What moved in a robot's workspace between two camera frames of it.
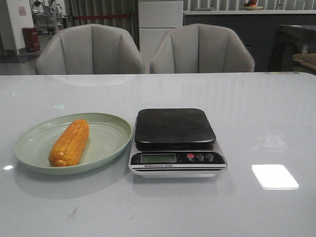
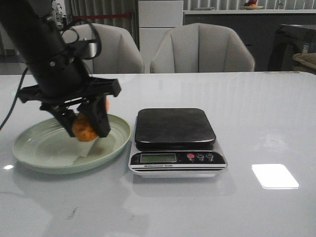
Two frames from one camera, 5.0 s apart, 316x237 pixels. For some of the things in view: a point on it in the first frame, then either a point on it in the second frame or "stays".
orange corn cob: (67, 150) → (83, 129)
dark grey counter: (257, 28) stays
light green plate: (107, 138) stays
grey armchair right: (200, 48) stays
